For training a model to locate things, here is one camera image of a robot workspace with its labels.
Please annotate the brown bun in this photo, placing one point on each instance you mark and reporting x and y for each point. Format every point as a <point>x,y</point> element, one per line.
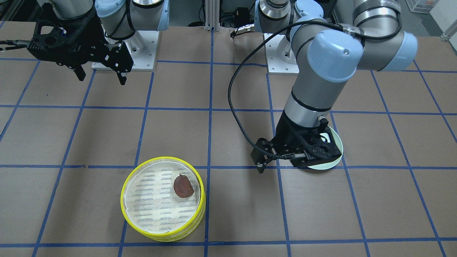
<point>183,187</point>

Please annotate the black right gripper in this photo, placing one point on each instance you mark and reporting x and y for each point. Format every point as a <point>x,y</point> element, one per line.
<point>93,35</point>

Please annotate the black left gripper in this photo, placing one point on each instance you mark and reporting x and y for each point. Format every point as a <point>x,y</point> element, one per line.
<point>287,129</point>

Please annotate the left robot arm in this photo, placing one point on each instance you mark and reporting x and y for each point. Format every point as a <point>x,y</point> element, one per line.
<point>327,56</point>

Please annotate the aluminium frame post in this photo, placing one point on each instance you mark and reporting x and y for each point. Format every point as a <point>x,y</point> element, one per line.
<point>212,15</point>

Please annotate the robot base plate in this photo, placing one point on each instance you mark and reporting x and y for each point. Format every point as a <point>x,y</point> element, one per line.
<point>280,57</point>
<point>143,49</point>

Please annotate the yellow steamer basket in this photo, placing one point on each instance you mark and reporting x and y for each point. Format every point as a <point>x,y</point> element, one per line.
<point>149,203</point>
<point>175,236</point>

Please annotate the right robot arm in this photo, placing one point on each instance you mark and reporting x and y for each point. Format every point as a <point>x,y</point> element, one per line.
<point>120,19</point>

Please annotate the light green plate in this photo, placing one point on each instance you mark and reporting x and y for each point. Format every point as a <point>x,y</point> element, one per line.
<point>332,150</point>

